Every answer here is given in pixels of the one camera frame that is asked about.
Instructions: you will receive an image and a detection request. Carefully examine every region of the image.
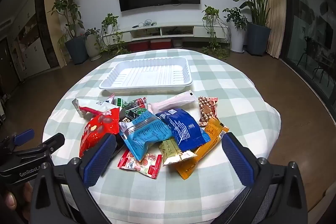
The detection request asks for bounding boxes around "dark blue snack bag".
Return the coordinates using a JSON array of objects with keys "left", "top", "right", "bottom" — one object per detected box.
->
[{"left": 155, "top": 108, "right": 211, "bottom": 153}]

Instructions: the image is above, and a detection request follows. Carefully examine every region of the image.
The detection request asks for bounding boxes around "small red-edged snack packet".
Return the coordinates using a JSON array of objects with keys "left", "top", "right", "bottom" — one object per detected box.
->
[{"left": 117, "top": 150, "right": 162, "bottom": 179}]

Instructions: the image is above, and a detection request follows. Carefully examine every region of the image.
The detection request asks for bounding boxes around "gold snack packet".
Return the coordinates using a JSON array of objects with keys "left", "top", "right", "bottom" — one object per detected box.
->
[{"left": 159, "top": 138, "right": 198, "bottom": 167}]

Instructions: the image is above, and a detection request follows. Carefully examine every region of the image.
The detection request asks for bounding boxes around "glass sliding door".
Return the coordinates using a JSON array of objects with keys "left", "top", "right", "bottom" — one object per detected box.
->
[{"left": 280, "top": 0, "right": 336, "bottom": 100}]

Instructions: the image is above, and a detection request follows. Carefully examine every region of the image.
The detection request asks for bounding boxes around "tangle of cables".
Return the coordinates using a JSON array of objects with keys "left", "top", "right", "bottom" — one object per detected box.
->
[{"left": 133, "top": 20, "right": 157, "bottom": 28}]

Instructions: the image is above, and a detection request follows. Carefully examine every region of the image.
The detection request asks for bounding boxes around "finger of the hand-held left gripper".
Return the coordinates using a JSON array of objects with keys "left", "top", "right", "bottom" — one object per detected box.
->
[
  {"left": 0, "top": 129, "right": 35, "bottom": 153},
  {"left": 12, "top": 133, "right": 65, "bottom": 164}
]

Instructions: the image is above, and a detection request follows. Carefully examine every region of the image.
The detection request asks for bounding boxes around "leafy tree in dark pot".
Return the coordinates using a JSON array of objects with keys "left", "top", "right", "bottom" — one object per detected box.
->
[{"left": 49, "top": 0, "right": 89, "bottom": 65}]

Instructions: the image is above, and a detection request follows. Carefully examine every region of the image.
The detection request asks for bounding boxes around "bushy plant in white pot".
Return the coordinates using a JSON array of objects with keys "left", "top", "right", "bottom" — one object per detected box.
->
[{"left": 223, "top": 7, "right": 249, "bottom": 54}]

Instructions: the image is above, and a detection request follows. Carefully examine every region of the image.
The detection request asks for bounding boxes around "orange snack packet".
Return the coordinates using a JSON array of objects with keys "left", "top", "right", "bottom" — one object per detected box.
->
[{"left": 175, "top": 117, "right": 230, "bottom": 179}]

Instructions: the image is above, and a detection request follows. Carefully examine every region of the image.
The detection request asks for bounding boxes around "light blue snack bag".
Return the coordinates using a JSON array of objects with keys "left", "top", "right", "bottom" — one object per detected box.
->
[{"left": 119, "top": 111, "right": 174, "bottom": 161}]

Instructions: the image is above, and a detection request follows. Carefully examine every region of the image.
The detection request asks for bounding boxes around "white television cabinet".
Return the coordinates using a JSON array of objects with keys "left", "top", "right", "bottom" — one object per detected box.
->
[{"left": 102, "top": 22, "right": 229, "bottom": 44}]

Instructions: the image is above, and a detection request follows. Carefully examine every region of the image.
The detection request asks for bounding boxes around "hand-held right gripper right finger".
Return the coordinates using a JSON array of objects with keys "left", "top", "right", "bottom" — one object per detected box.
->
[{"left": 222, "top": 132, "right": 307, "bottom": 224}]

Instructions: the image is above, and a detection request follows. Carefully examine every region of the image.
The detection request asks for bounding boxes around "trailing vine plant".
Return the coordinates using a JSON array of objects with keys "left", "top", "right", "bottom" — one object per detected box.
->
[
  {"left": 201, "top": 5, "right": 231, "bottom": 58},
  {"left": 100, "top": 13, "right": 131, "bottom": 54}
]

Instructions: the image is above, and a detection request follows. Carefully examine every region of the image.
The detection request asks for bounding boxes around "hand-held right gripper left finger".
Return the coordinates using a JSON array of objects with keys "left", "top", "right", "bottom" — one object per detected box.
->
[{"left": 29, "top": 132, "right": 118, "bottom": 224}]

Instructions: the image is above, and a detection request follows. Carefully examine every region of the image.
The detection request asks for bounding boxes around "broad-leaf plant in dark pot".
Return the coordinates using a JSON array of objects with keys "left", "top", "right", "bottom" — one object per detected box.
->
[{"left": 217, "top": 0, "right": 288, "bottom": 57}]

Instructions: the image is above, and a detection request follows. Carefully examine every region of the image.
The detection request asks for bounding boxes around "red snack bag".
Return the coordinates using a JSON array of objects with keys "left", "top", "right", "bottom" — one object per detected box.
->
[{"left": 79, "top": 107, "right": 120, "bottom": 158}]

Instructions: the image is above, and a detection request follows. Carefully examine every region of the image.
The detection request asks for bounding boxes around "person's left hand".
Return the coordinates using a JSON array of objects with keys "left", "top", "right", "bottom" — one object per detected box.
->
[{"left": 0, "top": 182, "right": 33, "bottom": 224}]

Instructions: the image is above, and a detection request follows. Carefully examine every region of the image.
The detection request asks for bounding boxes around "white plastic tray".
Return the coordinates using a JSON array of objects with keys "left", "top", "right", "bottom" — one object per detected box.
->
[{"left": 99, "top": 57, "right": 193, "bottom": 90}]

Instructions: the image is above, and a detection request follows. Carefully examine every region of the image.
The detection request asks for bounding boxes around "green snack packet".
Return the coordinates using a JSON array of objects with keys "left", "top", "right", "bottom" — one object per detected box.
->
[{"left": 117, "top": 97, "right": 148, "bottom": 109}]

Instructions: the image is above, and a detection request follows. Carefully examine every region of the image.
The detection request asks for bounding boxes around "black snack packet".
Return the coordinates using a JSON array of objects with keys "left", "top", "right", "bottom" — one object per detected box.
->
[{"left": 119, "top": 108, "right": 147, "bottom": 123}]

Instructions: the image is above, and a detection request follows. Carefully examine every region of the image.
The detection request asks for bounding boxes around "brown patterned snack packet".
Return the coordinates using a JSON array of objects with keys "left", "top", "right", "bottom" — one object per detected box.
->
[{"left": 198, "top": 97, "right": 219, "bottom": 127}]

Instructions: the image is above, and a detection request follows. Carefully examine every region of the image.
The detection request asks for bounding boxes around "small plant in grey pot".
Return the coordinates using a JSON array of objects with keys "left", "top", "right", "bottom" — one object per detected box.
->
[{"left": 84, "top": 28, "right": 103, "bottom": 61}]

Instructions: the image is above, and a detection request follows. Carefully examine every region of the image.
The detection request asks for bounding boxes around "red storage box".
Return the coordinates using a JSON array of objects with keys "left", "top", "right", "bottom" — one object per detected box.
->
[
  {"left": 150, "top": 40, "right": 172, "bottom": 49},
  {"left": 129, "top": 42, "right": 150, "bottom": 51}
]

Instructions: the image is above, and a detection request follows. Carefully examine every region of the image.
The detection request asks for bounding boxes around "white and red snack packet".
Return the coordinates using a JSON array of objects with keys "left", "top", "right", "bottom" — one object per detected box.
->
[{"left": 72, "top": 94, "right": 115, "bottom": 117}]

